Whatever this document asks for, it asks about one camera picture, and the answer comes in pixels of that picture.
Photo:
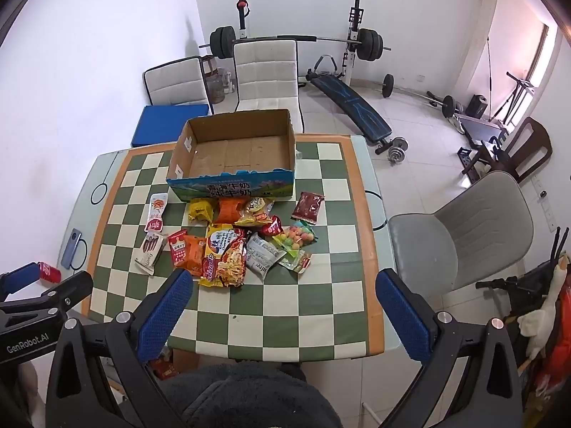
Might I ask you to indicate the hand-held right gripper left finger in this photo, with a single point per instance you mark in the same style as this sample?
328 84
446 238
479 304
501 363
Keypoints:
165 314

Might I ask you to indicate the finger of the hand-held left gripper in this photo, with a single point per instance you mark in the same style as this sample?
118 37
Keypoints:
20 276
67 290

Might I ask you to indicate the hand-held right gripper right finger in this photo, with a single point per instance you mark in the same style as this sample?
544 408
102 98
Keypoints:
401 316

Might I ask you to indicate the white packet with dark sticks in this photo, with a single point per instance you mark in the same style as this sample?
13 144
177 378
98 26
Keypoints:
149 253

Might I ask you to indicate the orange red snack packet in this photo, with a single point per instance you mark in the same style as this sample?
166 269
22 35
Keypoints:
187 254

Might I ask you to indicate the large yellow noodle packet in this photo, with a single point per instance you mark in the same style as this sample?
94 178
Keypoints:
225 258

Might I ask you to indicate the long white red snack packet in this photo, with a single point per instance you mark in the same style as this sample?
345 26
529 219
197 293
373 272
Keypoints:
155 212

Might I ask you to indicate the small yellow snack packet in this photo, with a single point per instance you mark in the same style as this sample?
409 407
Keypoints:
200 209

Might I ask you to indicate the white grey snack packet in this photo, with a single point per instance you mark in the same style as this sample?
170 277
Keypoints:
263 256

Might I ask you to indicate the clear snack packet red label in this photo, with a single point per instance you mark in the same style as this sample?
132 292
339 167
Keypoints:
296 261

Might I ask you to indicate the plain orange snack packet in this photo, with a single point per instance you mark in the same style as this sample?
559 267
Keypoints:
229 210

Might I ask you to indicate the colourful candy balls packet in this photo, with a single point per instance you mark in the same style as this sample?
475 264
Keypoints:
296 236

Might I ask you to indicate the yellow clear snack packet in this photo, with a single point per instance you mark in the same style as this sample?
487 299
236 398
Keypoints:
258 213

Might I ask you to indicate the red triangular snack packet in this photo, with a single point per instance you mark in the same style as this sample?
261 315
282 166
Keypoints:
272 227

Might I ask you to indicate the dark red snack packet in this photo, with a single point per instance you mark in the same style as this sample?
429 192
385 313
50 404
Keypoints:
308 207

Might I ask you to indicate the blue printed cardboard box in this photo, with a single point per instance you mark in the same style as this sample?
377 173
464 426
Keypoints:
236 151

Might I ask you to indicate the red soda can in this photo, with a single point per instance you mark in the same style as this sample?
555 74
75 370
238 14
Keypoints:
48 273

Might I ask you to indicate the blue grey phone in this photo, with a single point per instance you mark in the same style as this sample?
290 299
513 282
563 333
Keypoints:
72 249

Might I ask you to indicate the green white checkered tablecloth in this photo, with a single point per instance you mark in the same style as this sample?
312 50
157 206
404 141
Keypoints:
312 303

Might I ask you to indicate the person's dark fleece clothing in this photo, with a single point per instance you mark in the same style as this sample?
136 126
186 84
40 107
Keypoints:
250 397

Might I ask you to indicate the grey shell chair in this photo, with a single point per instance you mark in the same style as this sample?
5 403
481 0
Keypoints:
481 227

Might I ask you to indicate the white plush goose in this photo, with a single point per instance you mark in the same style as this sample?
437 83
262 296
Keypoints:
542 316

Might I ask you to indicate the orange red cloth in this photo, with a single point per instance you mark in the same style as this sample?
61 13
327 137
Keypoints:
555 365

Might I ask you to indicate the small chrome dumbbell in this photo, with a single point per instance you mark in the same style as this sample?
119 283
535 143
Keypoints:
397 151

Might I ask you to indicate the black router antennas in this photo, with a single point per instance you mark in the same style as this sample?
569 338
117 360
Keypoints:
556 249

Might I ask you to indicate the white power strip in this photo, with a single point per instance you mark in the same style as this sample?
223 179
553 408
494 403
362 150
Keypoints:
543 196

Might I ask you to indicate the blue cushion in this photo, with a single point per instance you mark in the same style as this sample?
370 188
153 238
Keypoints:
165 125

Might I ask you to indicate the dark wooden chair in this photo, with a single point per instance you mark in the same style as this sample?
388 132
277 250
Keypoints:
533 142

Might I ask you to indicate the black sit-up bench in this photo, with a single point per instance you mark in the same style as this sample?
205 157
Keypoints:
352 102

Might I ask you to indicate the black speaker box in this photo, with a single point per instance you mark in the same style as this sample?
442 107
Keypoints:
477 107

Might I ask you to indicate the long barbell with small plates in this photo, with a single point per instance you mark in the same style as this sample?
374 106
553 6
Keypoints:
388 85

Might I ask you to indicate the low white padded chair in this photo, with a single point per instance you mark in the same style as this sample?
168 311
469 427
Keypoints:
176 82

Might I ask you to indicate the clear water jug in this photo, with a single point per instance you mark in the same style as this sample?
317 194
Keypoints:
217 87

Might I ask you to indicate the black metal stand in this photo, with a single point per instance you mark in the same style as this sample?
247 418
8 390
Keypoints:
519 84

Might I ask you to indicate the wide white padded chair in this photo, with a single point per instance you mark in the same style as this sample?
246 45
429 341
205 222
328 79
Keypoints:
265 71

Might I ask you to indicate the barbell with black plates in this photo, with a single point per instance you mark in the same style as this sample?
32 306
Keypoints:
370 44

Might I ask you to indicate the white squat rack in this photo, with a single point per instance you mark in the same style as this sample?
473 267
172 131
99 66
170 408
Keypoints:
354 18

